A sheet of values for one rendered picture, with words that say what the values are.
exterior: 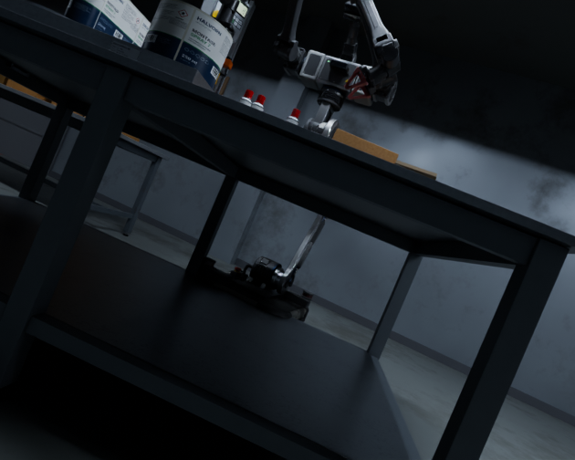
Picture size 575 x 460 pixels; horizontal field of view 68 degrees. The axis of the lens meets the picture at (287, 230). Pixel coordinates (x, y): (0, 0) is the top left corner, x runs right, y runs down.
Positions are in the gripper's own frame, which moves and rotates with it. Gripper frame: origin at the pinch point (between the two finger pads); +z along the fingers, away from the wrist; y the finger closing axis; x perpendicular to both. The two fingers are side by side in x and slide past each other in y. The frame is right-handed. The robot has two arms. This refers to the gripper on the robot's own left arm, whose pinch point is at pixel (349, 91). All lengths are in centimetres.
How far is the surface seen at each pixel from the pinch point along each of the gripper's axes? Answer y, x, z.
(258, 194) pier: -283, -75, 113
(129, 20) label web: 46, -37, 49
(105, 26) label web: 54, -33, 54
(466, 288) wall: -293, 110, -29
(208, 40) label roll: 61, -4, 28
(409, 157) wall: -296, -33, -45
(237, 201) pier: -283, -81, 137
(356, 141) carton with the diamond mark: -34.2, 7.2, 4.9
